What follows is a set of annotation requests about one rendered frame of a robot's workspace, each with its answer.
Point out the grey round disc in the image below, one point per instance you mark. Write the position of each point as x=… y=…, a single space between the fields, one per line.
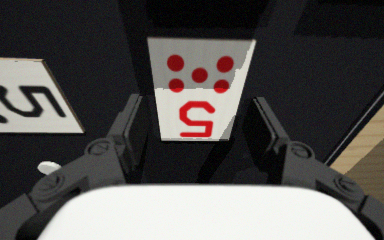
x=48 y=167

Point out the black card cloth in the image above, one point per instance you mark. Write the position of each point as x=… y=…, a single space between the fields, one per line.
x=317 y=63

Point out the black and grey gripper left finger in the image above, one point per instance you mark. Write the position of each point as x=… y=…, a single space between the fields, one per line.
x=26 y=217

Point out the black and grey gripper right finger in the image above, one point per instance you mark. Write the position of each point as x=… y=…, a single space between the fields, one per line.
x=271 y=151

